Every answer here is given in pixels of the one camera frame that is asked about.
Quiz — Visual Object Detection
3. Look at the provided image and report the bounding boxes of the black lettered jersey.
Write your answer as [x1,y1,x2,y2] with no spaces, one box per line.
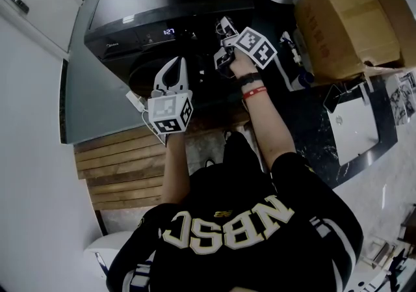
[105,152,364,292]

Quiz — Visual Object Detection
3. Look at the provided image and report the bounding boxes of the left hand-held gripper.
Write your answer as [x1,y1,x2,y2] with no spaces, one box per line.
[147,56,194,136]

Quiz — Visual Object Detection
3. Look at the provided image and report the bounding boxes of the white power strip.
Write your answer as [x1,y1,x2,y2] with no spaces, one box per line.
[125,90,148,113]

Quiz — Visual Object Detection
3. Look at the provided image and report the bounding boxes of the black smartphone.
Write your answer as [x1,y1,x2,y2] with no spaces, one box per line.
[322,83,344,114]

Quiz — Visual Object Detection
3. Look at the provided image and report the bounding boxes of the white frame stand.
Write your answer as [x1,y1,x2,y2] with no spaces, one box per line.
[353,205,416,292]

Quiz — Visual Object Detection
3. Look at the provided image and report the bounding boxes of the brown cardboard box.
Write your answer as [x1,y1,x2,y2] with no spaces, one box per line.
[293,0,416,85]

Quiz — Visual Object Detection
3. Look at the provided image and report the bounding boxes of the white laptop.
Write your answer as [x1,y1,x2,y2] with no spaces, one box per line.
[326,93,382,167]

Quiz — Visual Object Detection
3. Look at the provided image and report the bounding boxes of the person's right hand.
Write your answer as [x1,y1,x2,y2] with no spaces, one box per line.
[227,49,261,79]

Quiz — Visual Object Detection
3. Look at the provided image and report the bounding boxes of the white rounded appliance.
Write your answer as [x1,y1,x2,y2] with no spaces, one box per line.
[83,231,135,292]

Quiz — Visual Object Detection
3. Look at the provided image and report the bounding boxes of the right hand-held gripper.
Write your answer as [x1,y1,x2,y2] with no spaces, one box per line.
[213,16,279,76]

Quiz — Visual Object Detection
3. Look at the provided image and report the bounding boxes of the white cable connector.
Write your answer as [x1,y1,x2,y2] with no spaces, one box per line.
[279,31,304,65]

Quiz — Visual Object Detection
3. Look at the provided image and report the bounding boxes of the metal door handle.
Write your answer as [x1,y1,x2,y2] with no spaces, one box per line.
[8,0,31,15]

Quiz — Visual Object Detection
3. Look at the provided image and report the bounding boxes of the wooden staircase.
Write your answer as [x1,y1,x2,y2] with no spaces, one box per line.
[73,114,251,212]

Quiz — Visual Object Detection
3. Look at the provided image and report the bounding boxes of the black trousers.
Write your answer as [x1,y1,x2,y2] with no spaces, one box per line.
[190,130,271,188]

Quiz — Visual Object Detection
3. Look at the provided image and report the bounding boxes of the red wristband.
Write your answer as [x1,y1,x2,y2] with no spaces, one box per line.
[240,86,268,101]

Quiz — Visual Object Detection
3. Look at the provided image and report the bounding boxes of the marble patterned box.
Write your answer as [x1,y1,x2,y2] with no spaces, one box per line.
[387,72,416,126]

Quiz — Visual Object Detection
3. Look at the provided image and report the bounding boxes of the person's left forearm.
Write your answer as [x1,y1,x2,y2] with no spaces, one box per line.
[160,132,192,206]

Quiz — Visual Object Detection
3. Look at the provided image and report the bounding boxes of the thin white cable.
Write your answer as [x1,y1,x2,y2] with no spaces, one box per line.
[140,109,167,146]

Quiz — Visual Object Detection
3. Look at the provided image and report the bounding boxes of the person's right forearm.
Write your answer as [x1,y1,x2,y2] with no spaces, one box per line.
[234,71,298,168]

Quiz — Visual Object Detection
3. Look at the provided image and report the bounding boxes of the black wristwatch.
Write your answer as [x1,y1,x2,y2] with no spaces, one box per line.
[236,72,263,88]

